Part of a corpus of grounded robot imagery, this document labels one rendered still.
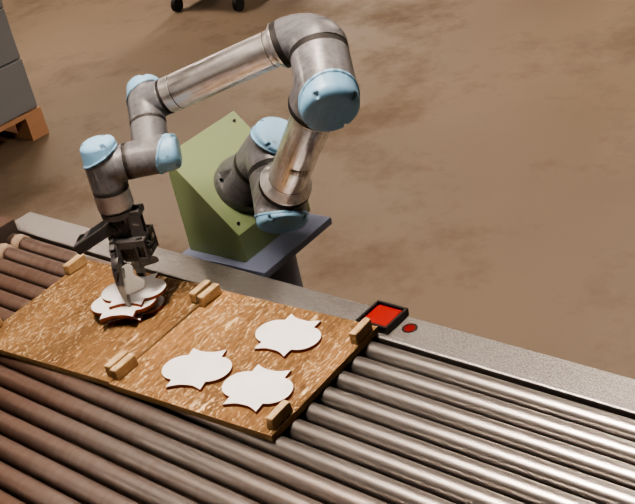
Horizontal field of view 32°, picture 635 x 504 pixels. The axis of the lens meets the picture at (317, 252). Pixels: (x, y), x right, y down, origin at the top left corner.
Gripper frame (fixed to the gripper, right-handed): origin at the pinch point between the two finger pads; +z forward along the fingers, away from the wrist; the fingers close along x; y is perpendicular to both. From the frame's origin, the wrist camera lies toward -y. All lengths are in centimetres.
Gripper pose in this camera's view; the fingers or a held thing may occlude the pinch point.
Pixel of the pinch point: (133, 290)
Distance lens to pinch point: 242.0
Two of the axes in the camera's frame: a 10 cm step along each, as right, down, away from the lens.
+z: 1.9, 8.5, 4.9
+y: 9.7, -0.8, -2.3
